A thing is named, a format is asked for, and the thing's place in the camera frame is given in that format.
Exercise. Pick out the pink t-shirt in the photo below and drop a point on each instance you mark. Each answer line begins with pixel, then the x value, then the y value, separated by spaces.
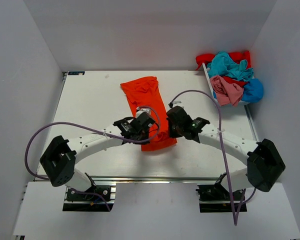
pixel 226 93

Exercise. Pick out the teal t-shirt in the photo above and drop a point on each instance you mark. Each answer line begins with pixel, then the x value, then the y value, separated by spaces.
pixel 235 66

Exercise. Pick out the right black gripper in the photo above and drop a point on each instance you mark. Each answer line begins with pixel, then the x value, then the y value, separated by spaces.
pixel 172 133

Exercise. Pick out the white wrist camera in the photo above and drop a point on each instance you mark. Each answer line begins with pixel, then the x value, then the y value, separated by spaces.
pixel 140 110
pixel 177 103

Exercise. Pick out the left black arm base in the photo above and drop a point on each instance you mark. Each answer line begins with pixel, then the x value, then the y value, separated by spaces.
pixel 102 202

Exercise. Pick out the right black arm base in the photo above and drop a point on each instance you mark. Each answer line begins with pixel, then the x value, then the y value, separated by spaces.
pixel 213 198

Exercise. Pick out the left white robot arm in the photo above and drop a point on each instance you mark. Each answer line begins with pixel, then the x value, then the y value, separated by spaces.
pixel 61 156

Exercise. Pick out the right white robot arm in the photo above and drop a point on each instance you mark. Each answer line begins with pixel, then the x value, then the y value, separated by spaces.
pixel 263 163

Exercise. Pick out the blue t-shirt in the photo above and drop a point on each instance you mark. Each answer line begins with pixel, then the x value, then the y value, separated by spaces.
pixel 253 91

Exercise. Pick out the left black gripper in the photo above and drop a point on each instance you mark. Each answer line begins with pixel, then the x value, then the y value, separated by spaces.
pixel 147 135

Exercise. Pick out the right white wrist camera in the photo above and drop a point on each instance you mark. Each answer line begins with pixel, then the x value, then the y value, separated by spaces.
pixel 177 103

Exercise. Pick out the aluminium table rail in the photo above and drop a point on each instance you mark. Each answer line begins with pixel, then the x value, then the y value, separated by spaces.
pixel 152 179

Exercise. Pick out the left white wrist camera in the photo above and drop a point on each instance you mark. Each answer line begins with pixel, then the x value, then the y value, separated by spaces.
pixel 140 110

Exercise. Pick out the red t-shirt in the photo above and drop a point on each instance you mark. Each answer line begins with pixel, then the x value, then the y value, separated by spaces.
pixel 206 58

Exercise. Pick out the orange t-shirt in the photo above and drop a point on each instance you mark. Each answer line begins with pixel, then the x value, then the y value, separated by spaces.
pixel 145 92

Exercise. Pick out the blue table sticker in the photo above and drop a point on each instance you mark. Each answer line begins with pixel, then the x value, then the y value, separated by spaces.
pixel 76 73

